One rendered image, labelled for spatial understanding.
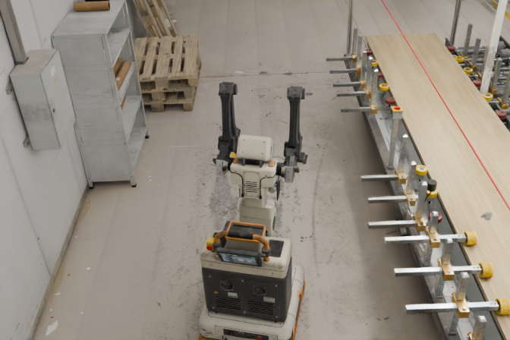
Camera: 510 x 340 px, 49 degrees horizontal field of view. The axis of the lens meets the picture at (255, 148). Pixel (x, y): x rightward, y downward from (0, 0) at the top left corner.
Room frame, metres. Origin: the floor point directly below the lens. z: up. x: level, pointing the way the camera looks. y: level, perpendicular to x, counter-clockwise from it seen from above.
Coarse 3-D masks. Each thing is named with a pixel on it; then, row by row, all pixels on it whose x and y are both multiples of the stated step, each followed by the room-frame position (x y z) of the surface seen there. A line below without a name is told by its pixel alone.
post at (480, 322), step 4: (480, 316) 1.67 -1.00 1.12; (484, 316) 1.67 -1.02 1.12; (476, 320) 1.68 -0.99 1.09; (480, 320) 1.65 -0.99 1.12; (484, 320) 1.65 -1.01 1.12; (476, 324) 1.67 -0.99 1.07; (480, 324) 1.65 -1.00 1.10; (484, 324) 1.65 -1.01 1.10; (476, 328) 1.66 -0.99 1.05; (480, 328) 1.65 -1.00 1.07; (484, 328) 1.65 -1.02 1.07; (472, 332) 1.68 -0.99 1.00; (476, 332) 1.65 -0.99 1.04; (480, 332) 1.65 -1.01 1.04; (472, 336) 1.67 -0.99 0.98; (476, 336) 1.65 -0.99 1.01; (480, 336) 1.65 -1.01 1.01
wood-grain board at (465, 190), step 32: (384, 64) 4.82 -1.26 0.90; (416, 64) 4.78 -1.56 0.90; (448, 64) 4.75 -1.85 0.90; (416, 96) 4.15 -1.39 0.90; (448, 96) 4.13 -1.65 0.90; (480, 96) 4.10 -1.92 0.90; (416, 128) 3.65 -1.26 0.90; (448, 128) 3.63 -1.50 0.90; (480, 128) 3.61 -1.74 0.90; (448, 160) 3.21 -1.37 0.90; (448, 192) 2.85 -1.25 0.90; (480, 192) 2.84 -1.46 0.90; (480, 224) 2.53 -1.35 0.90; (480, 256) 2.27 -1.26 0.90; (480, 288) 2.05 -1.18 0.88
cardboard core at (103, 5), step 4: (76, 4) 4.79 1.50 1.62; (80, 4) 4.78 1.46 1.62; (84, 4) 4.78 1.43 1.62; (88, 4) 4.78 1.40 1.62; (92, 4) 4.78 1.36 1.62; (96, 4) 4.78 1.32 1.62; (100, 4) 4.78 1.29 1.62; (104, 4) 4.78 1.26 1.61; (108, 4) 4.84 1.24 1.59; (76, 8) 4.77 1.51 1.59; (80, 8) 4.77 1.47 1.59; (84, 8) 4.77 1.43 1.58; (88, 8) 4.77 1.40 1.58; (92, 8) 4.77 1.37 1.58; (96, 8) 4.77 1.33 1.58; (100, 8) 4.77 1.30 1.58; (104, 8) 4.77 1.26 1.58; (108, 8) 4.77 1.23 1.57
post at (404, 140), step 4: (404, 136) 3.15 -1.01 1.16; (404, 140) 3.15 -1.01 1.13; (404, 144) 3.15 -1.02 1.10; (400, 148) 3.17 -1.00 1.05; (404, 148) 3.15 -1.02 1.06; (400, 152) 3.16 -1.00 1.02; (404, 152) 3.15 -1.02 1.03; (400, 156) 3.15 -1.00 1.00; (404, 156) 3.15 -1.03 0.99; (400, 160) 3.15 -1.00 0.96; (404, 160) 3.15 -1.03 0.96; (400, 164) 3.15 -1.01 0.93; (404, 164) 3.15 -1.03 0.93; (400, 168) 3.15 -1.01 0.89; (396, 180) 3.16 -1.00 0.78; (396, 184) 3.15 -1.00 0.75; (400, 184) 3.15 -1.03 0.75
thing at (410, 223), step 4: (408, 220) 2.64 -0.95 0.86; (412, 220) 2.64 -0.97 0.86; (424, 220) 2.63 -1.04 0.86; (428, 220) 2.63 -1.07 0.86; (368, 224) 2.63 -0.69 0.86; (372, 224) 2.62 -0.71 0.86; (376, 224) 2.62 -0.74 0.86; (380, 224) 2.62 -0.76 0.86; (384, 224) 2.61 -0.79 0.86; (388, 224) 2.61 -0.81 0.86; (392, 224) 2.61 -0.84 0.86; (396, 224) 2.61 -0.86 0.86; (400, 224) 2.61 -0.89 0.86; (404, 224) 2.61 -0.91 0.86; (408, 224) 2.61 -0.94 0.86; (412, 224) 2.61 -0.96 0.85; (416, 224) 2.61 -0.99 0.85; (428, 224) 2.61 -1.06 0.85
